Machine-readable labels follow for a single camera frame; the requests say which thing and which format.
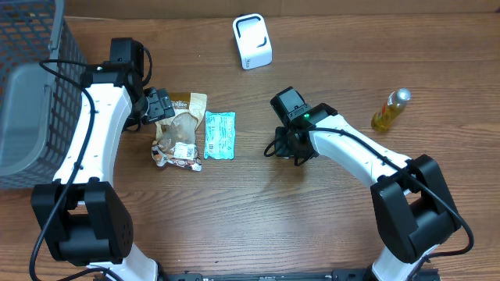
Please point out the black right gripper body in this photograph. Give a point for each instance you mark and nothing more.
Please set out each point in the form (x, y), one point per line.
(287, 147)

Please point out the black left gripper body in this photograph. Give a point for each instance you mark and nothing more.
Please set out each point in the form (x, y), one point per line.
(161, 106)

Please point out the brown snack bag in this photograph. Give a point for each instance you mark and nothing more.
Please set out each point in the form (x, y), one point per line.
(175, 141)

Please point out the teal wet wipes pack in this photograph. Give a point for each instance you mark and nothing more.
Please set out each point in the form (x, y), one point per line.
(220, 135)

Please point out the yellow liquid bottle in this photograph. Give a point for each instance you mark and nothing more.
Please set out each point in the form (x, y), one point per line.
(395, 104)

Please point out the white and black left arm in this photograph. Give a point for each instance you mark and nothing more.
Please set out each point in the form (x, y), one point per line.
(82, 219)

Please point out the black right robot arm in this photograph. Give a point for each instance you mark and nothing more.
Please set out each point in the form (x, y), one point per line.
(414, 209)

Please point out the white barcode scanner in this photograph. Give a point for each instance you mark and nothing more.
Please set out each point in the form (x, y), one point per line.
(253, 41)

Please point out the grey plastic mesh basket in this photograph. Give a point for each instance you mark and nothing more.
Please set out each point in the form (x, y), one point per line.
(39, 108)

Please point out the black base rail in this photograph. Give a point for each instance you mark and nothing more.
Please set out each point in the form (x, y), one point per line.
(335, 275)

